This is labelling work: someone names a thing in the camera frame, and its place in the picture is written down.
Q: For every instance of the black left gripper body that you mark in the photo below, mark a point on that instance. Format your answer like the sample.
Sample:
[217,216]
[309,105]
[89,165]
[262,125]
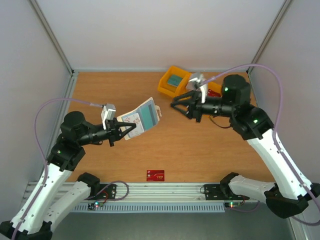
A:
[111,131]

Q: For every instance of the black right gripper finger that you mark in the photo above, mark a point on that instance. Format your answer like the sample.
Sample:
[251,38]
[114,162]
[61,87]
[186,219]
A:
[193,94]
[185,110]

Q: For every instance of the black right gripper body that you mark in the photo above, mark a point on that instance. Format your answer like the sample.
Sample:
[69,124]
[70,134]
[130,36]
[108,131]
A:
[193,107]

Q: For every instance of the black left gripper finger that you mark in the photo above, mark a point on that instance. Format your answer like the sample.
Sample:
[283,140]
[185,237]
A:
[120,134]
[120,124]

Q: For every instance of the red VIP card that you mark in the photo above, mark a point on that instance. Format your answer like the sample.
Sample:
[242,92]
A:
[155,175]

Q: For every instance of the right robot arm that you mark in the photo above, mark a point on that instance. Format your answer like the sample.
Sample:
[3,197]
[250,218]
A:
[290,193]

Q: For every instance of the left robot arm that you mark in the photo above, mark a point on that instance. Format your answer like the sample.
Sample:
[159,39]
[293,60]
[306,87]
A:
[41,214]

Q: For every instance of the red card in bin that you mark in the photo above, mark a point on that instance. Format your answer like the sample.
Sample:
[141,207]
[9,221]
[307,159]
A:
[213,93]

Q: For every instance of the teal card in bin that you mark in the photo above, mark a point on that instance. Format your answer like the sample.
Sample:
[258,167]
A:
[174,80]

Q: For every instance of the teal card in holder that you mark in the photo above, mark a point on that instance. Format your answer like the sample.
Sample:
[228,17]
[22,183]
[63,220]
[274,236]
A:
[148,115]

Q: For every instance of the yellow plastic bin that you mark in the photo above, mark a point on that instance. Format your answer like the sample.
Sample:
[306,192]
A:
[172,91]

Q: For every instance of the left circuit board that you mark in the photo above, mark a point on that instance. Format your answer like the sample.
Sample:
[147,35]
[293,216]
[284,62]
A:
[93,206]

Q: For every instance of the circuit board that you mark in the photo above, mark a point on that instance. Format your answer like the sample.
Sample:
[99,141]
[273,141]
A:
[93,206]
[233,204]

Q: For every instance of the right circuit board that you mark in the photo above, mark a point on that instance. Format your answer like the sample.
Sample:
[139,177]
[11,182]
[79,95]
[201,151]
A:
[233,204]

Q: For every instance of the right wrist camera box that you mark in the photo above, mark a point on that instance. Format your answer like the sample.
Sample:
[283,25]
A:
[196,82]

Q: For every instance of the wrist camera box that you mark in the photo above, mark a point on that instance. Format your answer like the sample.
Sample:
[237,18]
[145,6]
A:
[107,114]
[196,82]

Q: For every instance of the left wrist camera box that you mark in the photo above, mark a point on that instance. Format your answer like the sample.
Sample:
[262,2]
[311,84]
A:
[107,114]

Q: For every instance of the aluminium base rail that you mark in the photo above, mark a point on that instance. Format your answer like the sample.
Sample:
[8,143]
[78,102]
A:
[156,192]

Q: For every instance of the grey slotted cable duct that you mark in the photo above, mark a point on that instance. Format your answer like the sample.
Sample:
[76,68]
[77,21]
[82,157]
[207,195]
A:
[132,208]

